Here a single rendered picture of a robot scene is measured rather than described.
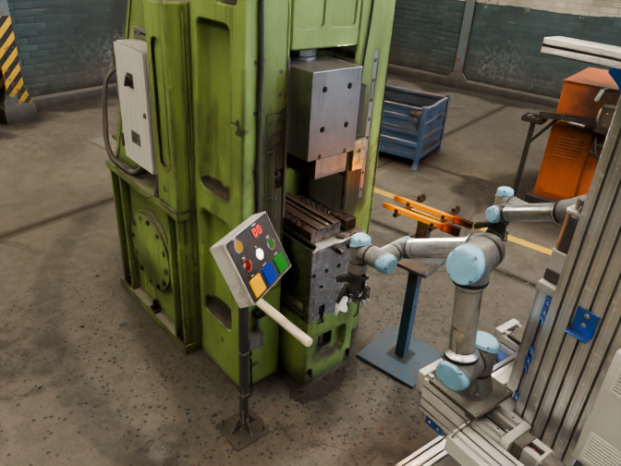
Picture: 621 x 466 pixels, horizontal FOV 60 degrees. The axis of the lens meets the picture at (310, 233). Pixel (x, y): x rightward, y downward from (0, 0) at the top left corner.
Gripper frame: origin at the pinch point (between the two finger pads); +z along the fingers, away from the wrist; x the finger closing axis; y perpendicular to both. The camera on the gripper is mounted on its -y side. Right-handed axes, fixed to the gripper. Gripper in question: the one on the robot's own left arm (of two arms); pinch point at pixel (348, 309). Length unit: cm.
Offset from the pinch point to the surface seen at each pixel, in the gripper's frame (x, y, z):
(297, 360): 17, -54, 77
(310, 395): 18, -41, 93
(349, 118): 39, -54, -60
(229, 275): -39, -29, -13
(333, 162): 31, -54, -40
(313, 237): 21, -53, -2
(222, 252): -40, -32, -23
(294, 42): 14, -67, -93
